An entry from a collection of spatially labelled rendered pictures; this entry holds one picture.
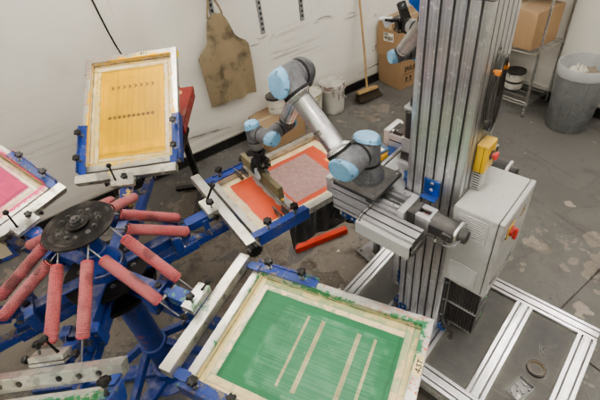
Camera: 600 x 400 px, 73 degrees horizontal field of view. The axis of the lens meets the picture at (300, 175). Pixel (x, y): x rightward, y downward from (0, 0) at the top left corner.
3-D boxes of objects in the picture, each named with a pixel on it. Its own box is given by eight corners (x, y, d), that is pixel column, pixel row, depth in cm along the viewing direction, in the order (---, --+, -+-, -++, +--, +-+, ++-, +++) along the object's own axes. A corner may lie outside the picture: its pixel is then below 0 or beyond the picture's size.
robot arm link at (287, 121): (309, 42, 169) (282, 117, 208) (292, 52, 163) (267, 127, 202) (329, 59, 166) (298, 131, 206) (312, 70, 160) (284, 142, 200)
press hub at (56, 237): (188, 329, 274) (108, 176, 190) (212, 376, 247) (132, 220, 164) (132, 365, 259) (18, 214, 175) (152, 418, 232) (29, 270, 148)
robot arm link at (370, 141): (386, 156, 177) (387, 130, 169) (370, 172, 169) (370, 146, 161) (362, 148, 184) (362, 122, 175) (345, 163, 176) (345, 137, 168)
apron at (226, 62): (255, 88, 428) (235, -17, 363) (259, 91, 423) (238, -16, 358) (210, 107, 407) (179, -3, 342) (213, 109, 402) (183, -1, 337)
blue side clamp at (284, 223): (304, 212, 215) (303, 203, 211) (310, 217, 212) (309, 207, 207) (256, 240, 203) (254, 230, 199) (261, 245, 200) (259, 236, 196)
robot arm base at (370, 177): (390, 174, 183) (391, 156, 176) (371, 192, 175) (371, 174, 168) (363, 162, 191) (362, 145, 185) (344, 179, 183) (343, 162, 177)
